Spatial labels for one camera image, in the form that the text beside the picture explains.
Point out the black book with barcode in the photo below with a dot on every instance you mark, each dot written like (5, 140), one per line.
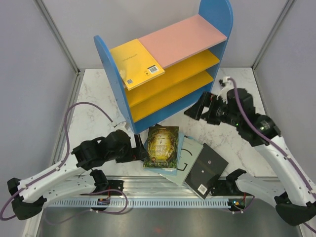
(206, 170)

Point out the yellow book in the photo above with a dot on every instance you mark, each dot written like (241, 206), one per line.
(135, 64)

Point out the grey Great Gatsby book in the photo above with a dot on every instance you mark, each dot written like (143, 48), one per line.
(188, 156)

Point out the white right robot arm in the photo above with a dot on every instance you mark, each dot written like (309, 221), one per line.
(294, 199)

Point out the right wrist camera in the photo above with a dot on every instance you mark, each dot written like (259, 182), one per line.
(226, 82)

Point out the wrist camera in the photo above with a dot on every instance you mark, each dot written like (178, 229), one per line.
(226, 82)
(121, 125)

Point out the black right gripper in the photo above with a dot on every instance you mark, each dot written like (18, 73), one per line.
(195, 110)

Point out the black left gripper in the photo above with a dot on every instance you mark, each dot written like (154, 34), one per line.
(136, 153)

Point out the light blue Old Man book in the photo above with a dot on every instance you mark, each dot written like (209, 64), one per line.
(165, 171)

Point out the aluminium mounting rail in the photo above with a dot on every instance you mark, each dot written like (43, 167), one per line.
(158, 185)

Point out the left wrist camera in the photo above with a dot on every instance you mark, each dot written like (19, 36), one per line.
(121, 125)

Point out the blue pink yellow bookshelf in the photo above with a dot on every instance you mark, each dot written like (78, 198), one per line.
(188, 55)

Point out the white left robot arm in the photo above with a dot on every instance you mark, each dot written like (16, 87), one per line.
(79, 174)

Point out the white slotted cable duct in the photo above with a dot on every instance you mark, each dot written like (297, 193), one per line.
(144, 202)

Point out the green Alice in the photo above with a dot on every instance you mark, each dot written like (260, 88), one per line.
(162, 147)

